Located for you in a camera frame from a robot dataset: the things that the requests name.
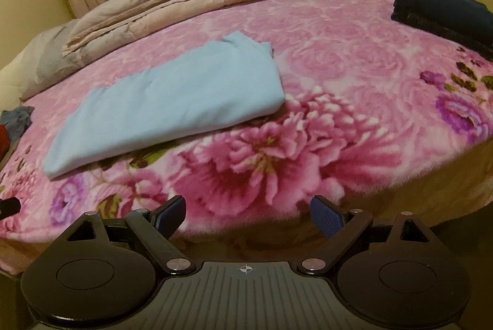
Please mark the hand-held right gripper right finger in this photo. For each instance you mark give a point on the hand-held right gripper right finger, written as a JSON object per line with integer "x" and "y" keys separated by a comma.
{"x": 323, "y": 216}

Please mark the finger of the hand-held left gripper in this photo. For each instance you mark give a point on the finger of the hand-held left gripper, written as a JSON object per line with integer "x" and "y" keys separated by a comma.
{"x": 9, "y": 207}

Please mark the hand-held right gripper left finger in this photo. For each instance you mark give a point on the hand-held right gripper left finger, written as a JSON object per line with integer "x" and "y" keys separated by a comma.
{"x": 172, "y": 215}

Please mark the light blue shirt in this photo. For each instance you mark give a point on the light blue shirt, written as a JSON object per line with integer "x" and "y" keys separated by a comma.
{"x": 173, "y": 99}

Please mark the grey-blue clothes pile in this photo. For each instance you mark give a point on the grey-blue clothes pile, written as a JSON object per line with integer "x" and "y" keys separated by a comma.
{"x": 17, "y": 120}

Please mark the red cloth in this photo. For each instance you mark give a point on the red cloth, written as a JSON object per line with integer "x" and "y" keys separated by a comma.
{"x": 3, "y": 139}

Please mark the pink floral blanket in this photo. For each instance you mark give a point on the pink floral blanket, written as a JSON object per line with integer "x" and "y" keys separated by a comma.
{"x": 346, "y": 83}

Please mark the beige comforter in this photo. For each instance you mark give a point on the beige comforter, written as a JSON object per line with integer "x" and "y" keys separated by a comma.
{"x": 161, "y": 3}

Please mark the dark blue folded garment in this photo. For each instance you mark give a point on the dark blue folded garment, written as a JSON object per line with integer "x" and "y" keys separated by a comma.
{"x": 439, "y": 3}

